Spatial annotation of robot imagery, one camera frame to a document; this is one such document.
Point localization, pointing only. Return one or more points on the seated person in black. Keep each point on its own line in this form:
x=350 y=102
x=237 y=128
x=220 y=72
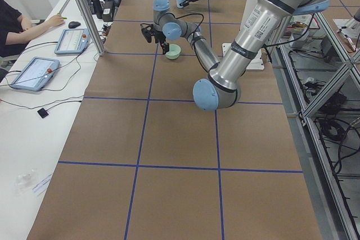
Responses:
x=17 y=30

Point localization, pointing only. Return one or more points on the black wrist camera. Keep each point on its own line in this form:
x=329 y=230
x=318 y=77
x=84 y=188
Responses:
x=147 y=31

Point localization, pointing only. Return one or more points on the near blue teach pendant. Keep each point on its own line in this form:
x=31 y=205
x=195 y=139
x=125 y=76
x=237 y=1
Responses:
x=36 y=74

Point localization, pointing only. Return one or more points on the black box with label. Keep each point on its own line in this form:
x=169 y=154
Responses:
x=108 y=11

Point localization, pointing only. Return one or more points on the clear plastic bag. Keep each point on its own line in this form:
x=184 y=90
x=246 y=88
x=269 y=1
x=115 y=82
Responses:
x=31 y=181

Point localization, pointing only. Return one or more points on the aluminium frame post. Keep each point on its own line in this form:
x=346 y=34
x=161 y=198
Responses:
x=91 y=26

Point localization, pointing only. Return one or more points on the small black square pad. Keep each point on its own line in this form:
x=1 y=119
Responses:
x=42 y=113

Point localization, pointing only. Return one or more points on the blue teach pendant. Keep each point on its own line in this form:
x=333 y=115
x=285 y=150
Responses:
x=72 y=41
x=36 y=74

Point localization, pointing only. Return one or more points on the far blue teach pendant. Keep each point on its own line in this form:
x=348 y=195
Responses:
x=72 y=41

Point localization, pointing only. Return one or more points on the mint green bowl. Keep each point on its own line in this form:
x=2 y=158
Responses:
x=174 y=52

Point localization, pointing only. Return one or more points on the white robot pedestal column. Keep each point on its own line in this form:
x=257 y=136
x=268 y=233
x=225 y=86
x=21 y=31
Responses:
x=244 y=52

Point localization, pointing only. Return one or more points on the black bottle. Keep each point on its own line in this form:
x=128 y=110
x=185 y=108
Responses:
x=97 y=8

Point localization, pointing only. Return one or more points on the black computer mouse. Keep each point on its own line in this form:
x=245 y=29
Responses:
x=73 y=24

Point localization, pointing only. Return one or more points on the person's hand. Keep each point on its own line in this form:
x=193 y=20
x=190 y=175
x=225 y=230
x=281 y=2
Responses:
x=55 y=20

